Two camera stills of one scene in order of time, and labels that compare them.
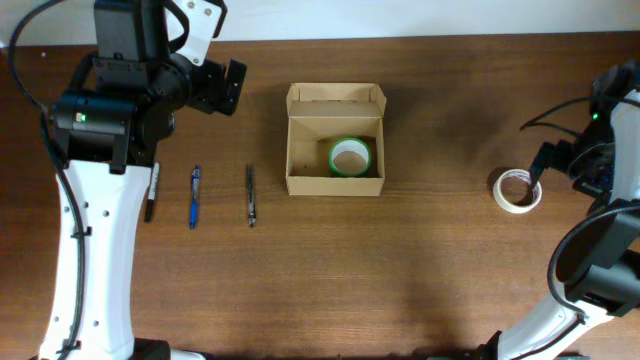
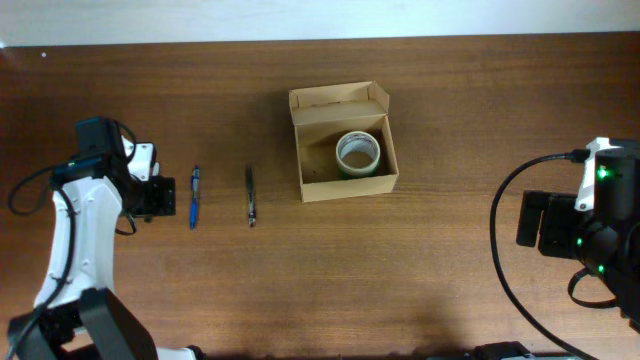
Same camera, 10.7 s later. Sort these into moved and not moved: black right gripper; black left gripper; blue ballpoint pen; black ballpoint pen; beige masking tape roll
Moved: black right gripper; black left gripper; beige masking tape roll
Not moved: black ballpoint pen; blue ballpoint pen
